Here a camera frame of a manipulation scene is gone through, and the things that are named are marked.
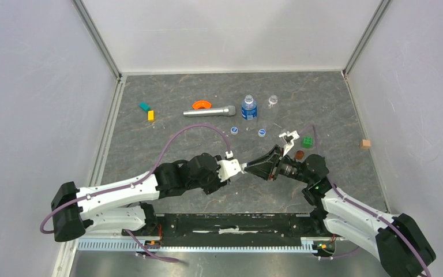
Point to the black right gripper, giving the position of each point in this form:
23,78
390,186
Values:
261,167

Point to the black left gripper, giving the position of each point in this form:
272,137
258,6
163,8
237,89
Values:
216,186

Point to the white cap of bottle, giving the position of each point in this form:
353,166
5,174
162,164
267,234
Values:
261,133

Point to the blue-white Pocari bottle cap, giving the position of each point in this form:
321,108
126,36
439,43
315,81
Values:
234,130

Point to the blue labelled Pocari bottle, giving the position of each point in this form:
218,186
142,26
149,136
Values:
249,108

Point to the clear bottle with blue-white cap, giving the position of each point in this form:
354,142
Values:
239,174

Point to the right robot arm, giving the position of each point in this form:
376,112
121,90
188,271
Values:
396,241

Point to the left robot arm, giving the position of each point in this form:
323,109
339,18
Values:
76,211

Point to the small brown round object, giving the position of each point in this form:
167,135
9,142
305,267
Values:
299,155

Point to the green toy brick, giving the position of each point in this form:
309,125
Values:
307,142

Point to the silver microphone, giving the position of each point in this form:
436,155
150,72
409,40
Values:
226,111

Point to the orange curved pipe piece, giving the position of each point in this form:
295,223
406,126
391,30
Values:
201,104

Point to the yellow rectangular block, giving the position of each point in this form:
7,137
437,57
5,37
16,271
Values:
151,115

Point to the teal rectangular block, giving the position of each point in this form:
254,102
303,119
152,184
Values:
146,108

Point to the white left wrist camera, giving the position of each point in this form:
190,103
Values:
228,167

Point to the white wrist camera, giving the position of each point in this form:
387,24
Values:
228,167
289,139

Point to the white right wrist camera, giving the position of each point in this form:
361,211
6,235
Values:
289,139

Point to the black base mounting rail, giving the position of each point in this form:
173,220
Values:
238,230

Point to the brown cube near right wall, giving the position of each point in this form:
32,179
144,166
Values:
365,144

